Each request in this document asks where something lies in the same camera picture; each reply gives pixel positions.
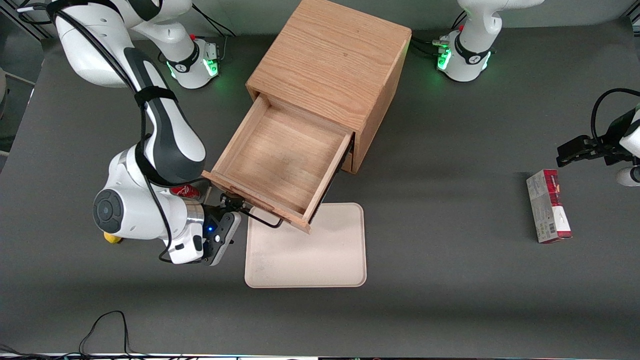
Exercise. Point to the wooden drawer cabinet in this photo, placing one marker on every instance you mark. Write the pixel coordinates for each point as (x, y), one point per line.
(330, 55)

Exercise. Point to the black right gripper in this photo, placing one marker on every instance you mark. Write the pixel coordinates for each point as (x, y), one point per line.
(215, 214)

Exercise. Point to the red cola bottle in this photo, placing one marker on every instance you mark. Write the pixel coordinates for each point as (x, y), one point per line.
(187, 191)

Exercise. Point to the grey and red carton box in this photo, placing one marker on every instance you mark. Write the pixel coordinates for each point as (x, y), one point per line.
(547, 210)

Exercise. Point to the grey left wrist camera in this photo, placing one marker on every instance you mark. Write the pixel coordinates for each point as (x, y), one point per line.
(629, 176)

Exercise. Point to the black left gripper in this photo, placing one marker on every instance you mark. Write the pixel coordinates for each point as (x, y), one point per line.
(608, 141)

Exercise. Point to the beige plastic tray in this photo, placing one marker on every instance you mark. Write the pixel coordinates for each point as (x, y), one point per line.
(320, 255)

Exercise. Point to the aluminium frame rail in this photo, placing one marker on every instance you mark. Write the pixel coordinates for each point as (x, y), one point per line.
(25, 22)

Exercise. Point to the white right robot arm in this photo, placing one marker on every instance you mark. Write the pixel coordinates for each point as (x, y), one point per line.
(130, 210)

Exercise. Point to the yellow lemon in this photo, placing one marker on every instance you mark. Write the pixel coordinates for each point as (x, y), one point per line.
(112, 238)

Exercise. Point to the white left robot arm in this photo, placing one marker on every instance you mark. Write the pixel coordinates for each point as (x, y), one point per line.
(472, 55)

